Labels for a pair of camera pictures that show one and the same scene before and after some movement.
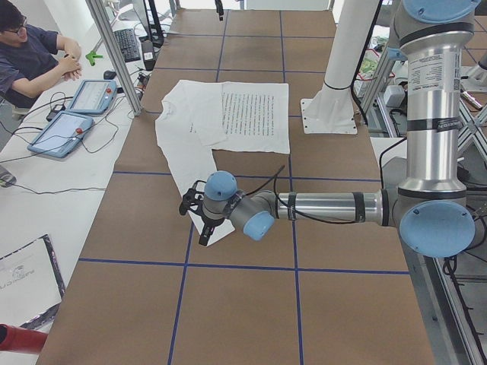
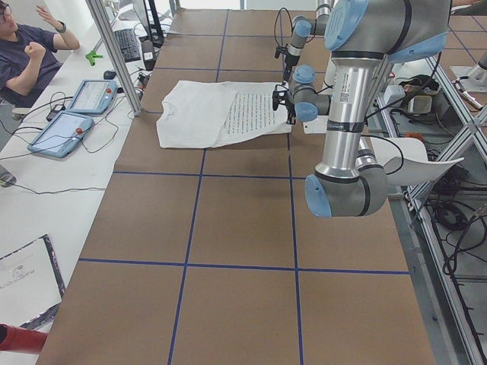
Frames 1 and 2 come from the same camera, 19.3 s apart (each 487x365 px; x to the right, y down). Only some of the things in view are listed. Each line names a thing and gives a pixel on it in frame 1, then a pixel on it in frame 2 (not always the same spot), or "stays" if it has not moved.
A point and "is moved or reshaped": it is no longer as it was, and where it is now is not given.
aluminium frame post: (114, 55) stays
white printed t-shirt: (195, 119) is moved or reshaped
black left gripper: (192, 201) -> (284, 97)
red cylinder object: (19, 339) stays
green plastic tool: (91, 56) stays
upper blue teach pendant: (93, 96) stays
